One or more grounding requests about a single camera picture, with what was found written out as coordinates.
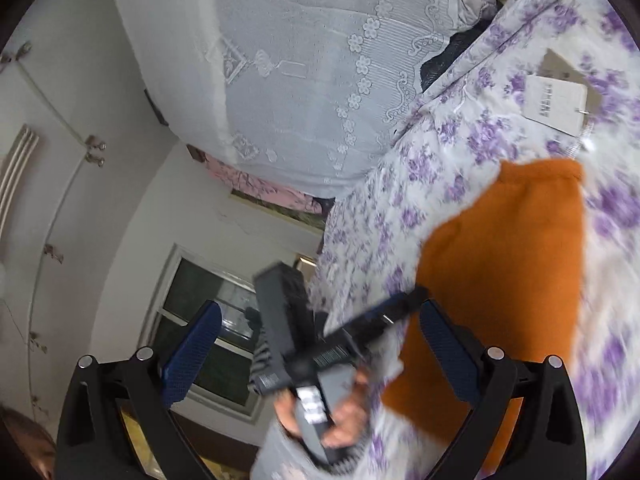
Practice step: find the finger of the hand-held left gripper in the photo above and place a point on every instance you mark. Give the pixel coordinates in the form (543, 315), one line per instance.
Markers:
(385, 310)

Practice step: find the metal wall clips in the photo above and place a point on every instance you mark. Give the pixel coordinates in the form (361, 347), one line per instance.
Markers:
(95, 143)

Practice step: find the pink floral cloth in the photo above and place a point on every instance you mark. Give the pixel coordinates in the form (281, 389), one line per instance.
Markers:
(260, 185)

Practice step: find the white wall pipes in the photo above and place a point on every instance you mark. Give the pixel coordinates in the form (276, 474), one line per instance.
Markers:
(17, 170)

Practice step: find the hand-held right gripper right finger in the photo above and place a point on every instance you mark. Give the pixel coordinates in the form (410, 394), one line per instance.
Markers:
(450, 355)

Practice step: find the orange knit sweater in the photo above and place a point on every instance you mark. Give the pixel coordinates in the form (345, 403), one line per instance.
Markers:
(500, 260)

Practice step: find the white lace cover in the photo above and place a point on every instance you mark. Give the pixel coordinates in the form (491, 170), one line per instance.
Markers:
(300, 60)

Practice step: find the dark cloth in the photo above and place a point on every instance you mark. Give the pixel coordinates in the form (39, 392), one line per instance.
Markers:
(445, 60)

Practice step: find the person's left forearm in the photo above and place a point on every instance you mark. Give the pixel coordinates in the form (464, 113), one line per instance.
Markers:
(280, 455)

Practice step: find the purple floral bed sheet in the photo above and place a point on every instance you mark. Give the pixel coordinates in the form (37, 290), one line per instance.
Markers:
(450, 125)

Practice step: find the white paper hang tag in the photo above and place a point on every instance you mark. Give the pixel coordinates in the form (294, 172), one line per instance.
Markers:
(552, 102)

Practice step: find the person's left hand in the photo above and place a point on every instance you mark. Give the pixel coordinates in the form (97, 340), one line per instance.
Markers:
(350, 410)

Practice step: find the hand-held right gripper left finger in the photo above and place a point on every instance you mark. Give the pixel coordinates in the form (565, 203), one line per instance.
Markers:
(192, 355)

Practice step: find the white framed window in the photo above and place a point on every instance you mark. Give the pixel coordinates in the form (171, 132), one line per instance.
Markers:
(200, 285)

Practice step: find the person's head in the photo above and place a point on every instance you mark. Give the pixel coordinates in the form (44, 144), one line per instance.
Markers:
(25, 440)

